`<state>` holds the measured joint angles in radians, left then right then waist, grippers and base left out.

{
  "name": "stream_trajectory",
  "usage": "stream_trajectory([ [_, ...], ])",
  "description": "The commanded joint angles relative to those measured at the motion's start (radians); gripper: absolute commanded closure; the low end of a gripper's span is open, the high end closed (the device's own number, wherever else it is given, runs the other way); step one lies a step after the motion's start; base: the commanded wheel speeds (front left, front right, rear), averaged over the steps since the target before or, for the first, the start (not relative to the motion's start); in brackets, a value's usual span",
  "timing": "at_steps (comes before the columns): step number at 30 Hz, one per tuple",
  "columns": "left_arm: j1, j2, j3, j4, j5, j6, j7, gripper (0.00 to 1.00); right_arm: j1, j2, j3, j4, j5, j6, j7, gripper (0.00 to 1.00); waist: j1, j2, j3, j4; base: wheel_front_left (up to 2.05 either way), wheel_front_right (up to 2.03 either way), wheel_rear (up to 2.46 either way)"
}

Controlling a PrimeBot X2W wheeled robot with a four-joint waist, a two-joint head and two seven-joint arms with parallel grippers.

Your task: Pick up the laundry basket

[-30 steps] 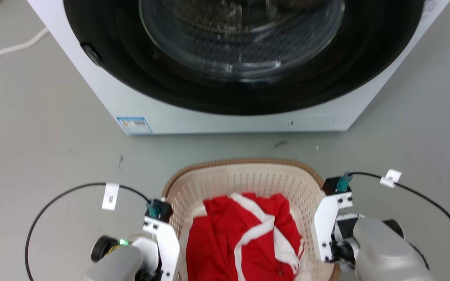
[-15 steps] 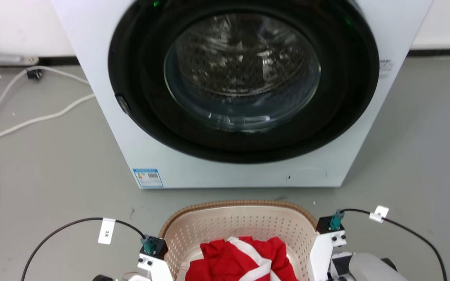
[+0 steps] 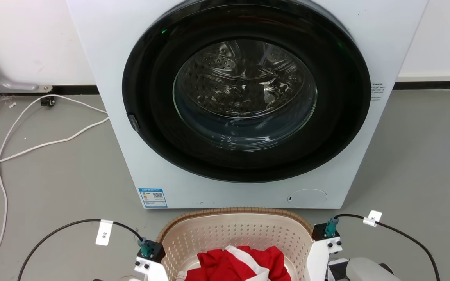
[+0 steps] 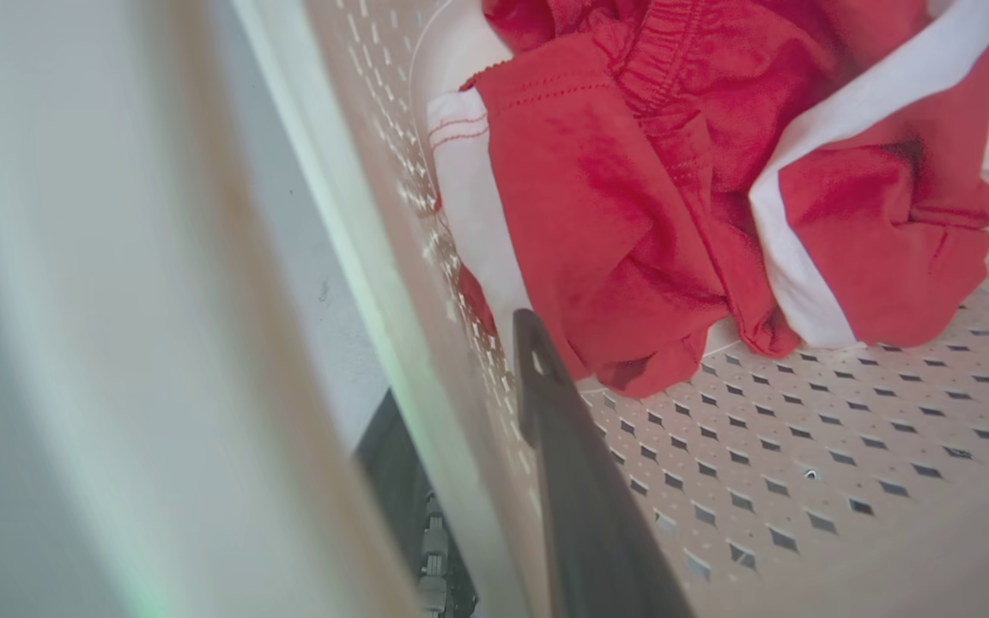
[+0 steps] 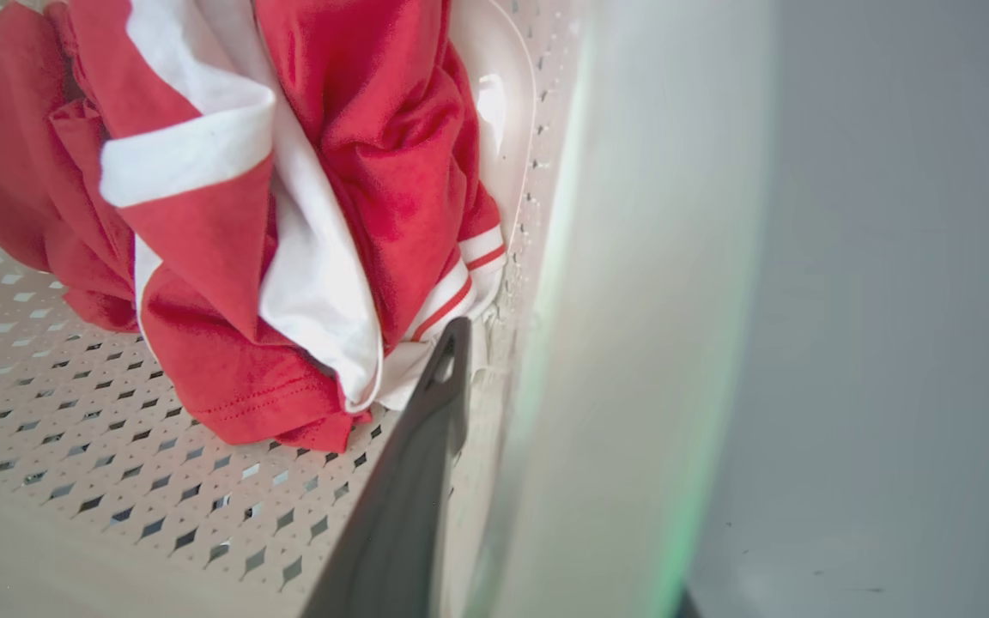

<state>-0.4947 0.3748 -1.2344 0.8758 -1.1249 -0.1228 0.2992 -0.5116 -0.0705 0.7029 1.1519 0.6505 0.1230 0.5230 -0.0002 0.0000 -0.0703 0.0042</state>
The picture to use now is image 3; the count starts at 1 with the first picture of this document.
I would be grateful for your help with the grey metal pipe bracket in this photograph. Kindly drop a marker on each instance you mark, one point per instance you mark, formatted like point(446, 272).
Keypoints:
point(10, 86)

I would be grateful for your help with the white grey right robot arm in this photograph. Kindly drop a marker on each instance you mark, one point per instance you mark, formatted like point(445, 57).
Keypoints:
point(365, 271)

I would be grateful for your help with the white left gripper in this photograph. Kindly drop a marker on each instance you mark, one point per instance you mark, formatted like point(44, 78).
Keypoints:
point(152, 271)

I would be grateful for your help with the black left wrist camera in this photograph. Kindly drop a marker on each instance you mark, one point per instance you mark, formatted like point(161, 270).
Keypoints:
point(152, 249)

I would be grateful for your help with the round black washer door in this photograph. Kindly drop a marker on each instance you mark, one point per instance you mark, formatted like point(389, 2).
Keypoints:
point(150, 117)

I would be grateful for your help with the blue energy label sticker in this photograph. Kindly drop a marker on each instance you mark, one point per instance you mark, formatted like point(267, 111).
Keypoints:
point(152, 198)

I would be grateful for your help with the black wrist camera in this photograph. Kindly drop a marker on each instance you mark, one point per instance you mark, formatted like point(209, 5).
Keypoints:
point(152, 249)
point(324, 231)

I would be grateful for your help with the round white filter cover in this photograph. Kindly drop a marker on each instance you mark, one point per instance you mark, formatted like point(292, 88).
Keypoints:
point(307, 198)

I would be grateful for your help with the white front-load washing machine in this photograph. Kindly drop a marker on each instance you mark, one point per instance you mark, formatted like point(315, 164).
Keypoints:
point(107, 47)

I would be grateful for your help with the small printed text sticker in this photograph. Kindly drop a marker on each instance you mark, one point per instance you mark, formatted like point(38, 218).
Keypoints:
point(377, 91)

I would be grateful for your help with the beige perforated laundry basket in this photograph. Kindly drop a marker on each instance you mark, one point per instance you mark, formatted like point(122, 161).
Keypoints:
point(229, 234)

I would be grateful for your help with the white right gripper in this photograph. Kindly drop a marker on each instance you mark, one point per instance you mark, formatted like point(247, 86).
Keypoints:
point(318, 259)

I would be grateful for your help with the red and white garment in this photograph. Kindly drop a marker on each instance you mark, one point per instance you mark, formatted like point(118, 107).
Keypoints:
point(217, 265)

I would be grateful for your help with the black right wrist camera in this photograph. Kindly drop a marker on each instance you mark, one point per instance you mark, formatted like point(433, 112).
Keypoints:
point(324, 231)

